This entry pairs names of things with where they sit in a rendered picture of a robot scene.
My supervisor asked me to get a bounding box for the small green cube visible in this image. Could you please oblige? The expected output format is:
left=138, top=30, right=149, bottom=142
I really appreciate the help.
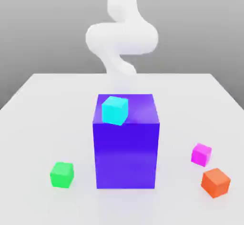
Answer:
left=50, top=161, right=75, bottom=189

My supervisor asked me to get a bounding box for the small magenta cube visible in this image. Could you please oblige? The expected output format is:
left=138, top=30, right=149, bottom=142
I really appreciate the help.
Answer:
left=191, top=143, right=213, bottom=167

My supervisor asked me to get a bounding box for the large purple box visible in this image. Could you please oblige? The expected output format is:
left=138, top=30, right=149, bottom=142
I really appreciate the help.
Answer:
left=92, top=93, right=160, bottom=190

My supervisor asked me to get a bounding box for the small cyan cube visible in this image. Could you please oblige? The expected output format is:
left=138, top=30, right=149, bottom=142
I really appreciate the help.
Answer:
left=101, top=95, right=129, bottom=126

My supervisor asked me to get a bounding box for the small orange cube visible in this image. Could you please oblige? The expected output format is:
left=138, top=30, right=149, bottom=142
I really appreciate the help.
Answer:
left=200, top=167, right=232, bottom=199

